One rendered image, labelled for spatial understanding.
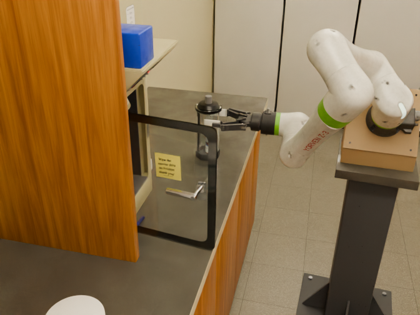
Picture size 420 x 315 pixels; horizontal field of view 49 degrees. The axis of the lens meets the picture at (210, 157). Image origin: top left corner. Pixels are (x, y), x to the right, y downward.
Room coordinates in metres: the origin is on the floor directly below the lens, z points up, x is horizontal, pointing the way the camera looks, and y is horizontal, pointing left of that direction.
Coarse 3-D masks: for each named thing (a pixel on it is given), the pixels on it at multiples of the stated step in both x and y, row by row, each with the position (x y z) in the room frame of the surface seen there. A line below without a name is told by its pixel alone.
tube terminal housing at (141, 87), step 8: (120, 0) 1.32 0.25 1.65; (128, 0) 1.37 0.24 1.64; (136, 0) 1.43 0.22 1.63; (120, 8) 1.32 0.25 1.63; (136, 8) 1.43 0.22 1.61; (136, 16) 1.43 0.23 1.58; (144, 80) 1.46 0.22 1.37; (136, 88) 1.46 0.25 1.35; (144, 88) 1.46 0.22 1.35; (144, 96) 1.45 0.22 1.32; (144, 104) 1.45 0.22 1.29; (144, 112) 1.48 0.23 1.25
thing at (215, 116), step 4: (196, 104) 1.76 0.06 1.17; (220, 104) 1.76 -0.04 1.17; (196, 108) 1.72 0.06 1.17; (220, 108) 1.72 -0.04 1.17; (200, 116) 1.71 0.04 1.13; (204, 116) 1.70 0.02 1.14; (208, 116) 1.70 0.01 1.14; (212, 116) 1.70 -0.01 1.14; (216, 116) 1.72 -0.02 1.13; (200, 120) 1.71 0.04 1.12; (216, 120) 1.72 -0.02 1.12; (216, 128) 1.72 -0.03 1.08
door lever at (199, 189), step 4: (168, 188) 1.06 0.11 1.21; (196, 188) 1.08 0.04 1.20; (200, 188) 1.07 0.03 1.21; (168, 192) 1.05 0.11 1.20; (172, 192) 1.05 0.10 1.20; (176, 192) 1.05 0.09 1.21; (180, 192) 1.04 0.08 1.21; (184, 192) 1.04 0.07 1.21; (188, 192) 1.04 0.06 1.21; (196, 192) 1.05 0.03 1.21; (200, 192) 1.07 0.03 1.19; (180, 196) 1.04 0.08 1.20; (184, 196) 1.04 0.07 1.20; (188, 196) 1.03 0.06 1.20; (192, 196) 1.03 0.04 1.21; (196, 196) 1.03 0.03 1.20; (192, 200) 1.03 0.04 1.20
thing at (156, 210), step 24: (144, 120) 1.13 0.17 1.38; (168, 120) 1.11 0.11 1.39; (144, 144) 1.13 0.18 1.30; (168, 144) 1.11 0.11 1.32; (192, 144) 1.08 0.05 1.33; (216, 144) 1.06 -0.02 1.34; (144, 168) 1.13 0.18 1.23; (192, 168) 1.08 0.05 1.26; (216, 168) 1.06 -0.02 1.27; (144, 192) 1.14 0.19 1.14; (192, 192) 1.08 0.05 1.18; (144, 216) 1.14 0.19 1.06; (168, 216) 1.11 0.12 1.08; (192, 216) 1.08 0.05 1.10; (168, 240) 1.11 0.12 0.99; (192, 240) 1.08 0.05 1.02
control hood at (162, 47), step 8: (160, 40) 1.44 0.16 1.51; (168, 40) 1.44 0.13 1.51; (176, 40) 1.44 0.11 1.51; (160, 48) 1.35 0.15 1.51; (168, 48) 1.36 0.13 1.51; (160, 56) 1.28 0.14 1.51; (152, 64) 1.22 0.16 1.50; (128, 72) 1.15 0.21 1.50; (136, 72) 1.14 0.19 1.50; (144, 72) 1.16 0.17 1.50; (128, 80) 1.15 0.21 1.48; (136, 80) 1.15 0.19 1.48; (128, 88) 1.15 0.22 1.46
